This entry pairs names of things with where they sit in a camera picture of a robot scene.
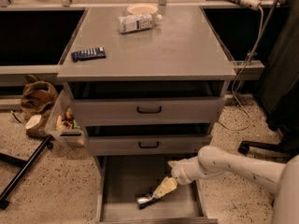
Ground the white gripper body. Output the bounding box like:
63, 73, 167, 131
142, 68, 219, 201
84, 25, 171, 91
171, 158, 203, 186

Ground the silver blue redbull can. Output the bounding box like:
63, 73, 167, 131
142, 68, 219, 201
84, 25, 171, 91
136, 192, 160, 209

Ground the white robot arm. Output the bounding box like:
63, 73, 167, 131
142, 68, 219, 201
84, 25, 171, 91
153, 146, 299, 224

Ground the grey middle drawer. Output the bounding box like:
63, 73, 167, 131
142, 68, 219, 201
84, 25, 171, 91
86, 123, 211, 156

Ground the grey drawer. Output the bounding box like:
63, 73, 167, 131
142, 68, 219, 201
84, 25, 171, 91
95, 154, 219, 224
70, 81, 225, 126
86, 123, 211, 156

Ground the grey bottom drawer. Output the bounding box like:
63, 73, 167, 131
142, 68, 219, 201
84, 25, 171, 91
95, 154, 219, 224

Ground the grey top drawer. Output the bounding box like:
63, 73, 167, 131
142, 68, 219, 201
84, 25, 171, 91
70, 81, 225, 126

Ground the grey drawer cabinet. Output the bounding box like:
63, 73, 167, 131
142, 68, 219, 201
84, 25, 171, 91
56, 5, 236, 224

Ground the black office chair base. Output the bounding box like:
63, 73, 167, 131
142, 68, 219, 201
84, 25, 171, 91
238, 140, 299, 156

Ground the clear plastic bin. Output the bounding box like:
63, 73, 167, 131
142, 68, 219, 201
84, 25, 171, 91
45, 91, 85, 147

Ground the dark blue snack bar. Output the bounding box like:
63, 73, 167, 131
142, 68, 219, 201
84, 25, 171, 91
71, 47, 106, 62

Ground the black metal floor stand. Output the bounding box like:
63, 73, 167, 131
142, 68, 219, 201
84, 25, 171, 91
0, 135, 53, 210

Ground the white plastic bottle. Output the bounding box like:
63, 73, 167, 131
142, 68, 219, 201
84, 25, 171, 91
118, 13, 163, 34

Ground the brown paper bag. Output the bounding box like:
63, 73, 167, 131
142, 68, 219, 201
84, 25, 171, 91
21, 75, 58, 137

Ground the beige round plate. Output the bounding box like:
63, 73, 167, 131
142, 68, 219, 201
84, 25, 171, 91
127, 4, 158, 15

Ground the grey floor cable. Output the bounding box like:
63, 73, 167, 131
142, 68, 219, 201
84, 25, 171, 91
218, 7, 265, 133

